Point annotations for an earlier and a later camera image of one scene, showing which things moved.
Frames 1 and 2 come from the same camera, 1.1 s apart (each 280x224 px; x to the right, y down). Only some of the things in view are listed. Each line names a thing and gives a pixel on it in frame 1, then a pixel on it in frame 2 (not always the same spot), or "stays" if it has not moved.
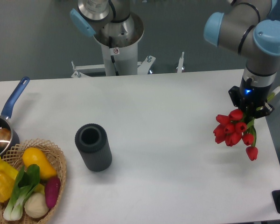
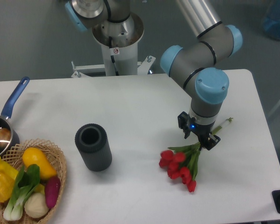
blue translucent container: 279,11 stays
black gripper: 253,96 to 207,140
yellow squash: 31,156 stays
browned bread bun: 1,137 stays
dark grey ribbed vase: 92,141 stays
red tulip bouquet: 231,129 to 182,162
